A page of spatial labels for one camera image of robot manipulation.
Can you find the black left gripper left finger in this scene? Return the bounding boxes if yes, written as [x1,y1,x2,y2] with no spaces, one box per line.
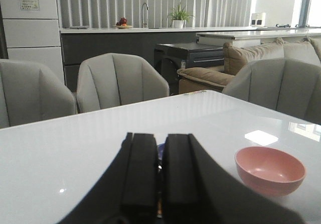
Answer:
[60,133,158,223]

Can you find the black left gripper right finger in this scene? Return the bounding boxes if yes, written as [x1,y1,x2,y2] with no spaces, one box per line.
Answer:
[162,134,304,223]

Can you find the glass pot lid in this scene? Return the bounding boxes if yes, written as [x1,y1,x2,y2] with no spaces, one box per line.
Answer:
[157,143,165,172]

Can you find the pink bowl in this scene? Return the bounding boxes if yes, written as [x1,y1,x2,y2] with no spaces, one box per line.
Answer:
[235,147,306,196]

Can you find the beige sofa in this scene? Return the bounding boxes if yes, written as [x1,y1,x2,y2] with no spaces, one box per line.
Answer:
[177,36,320,94]

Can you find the right grey chair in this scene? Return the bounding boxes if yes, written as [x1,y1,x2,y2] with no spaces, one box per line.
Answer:
[76,53,170,113]

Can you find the left grey chair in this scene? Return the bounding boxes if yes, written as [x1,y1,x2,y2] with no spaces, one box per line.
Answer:
[1,59,77,128]

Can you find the grey side chair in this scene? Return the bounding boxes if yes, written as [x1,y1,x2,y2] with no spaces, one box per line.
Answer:
[223,58,320,124]

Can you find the dark grey kitchen counter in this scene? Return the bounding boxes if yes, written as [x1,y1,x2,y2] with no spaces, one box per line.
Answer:
[60,26,254,92]

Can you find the fruit plate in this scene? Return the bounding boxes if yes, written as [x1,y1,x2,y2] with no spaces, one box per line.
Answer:
[114,17,133,29]

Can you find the small potted plant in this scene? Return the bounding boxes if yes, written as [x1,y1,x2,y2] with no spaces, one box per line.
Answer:
[167,2,194,29]

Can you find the chrome faucet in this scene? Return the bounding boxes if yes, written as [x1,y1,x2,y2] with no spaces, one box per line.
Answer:
[141,2,149,28]

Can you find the white refrigerator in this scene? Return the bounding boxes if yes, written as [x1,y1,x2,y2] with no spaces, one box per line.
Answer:
[1,0,64,81]

